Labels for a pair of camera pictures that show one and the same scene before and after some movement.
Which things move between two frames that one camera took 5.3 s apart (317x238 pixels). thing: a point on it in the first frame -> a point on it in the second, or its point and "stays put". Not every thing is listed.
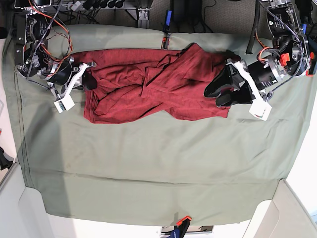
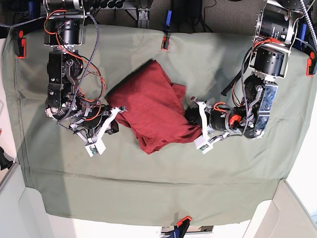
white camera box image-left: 65,103 -> 97,148
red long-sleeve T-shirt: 137,84 -> 154,108
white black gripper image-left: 75,82 -> 93,127
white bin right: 284,216 stays put
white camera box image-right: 260,109 -> 203,143
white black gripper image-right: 229,78 -> 193,117
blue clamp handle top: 168,21 stays put
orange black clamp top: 165,41 stays put
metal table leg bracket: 141,15 stays put
